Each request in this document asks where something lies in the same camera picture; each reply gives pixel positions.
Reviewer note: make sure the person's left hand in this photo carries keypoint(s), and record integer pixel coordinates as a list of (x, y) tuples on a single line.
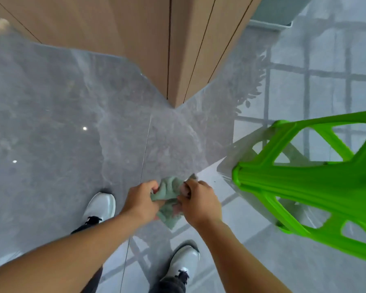
[(140, 200)]

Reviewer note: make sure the person's right hand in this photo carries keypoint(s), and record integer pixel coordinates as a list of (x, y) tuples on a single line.
[(201, 204)]

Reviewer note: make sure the person's left thumb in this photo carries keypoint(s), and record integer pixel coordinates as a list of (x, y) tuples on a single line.
[(159, 205)]

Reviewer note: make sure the person's right thumb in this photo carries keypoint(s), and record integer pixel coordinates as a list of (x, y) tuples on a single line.
[(183, 201)]

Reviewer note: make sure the green cleaning cloth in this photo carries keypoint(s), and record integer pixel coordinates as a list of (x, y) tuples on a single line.
[(169, 201)]

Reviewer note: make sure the person's left forearm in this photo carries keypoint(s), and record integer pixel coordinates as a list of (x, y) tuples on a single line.
[(61, 256)]

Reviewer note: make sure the person's right forearm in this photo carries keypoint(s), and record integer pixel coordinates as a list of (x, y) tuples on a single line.
[(241, 259)]

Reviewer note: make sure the white right shoe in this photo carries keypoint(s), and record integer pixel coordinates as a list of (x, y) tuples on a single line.
[(183, 259)]

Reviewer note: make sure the white shoe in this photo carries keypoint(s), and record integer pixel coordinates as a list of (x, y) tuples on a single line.
[(183, 259), (100, 207)]

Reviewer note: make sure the white left shoe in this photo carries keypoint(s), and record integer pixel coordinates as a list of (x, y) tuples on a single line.
[(100, 207)]

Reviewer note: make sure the dark left trouser leg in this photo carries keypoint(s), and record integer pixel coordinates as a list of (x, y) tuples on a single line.
[(85, 224)]

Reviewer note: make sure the dark trouser leg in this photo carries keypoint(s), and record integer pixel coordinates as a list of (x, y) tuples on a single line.
[(167, 285), (85, 224)]

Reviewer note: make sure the dark right trouser leg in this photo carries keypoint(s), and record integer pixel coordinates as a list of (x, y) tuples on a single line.
[(167, 285)]

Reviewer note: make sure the green plastic stool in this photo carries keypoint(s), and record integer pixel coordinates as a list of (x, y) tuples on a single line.
[(311, 183)]

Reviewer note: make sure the wooden cabinet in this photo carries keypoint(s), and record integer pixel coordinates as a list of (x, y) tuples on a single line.
[(134, 42)]

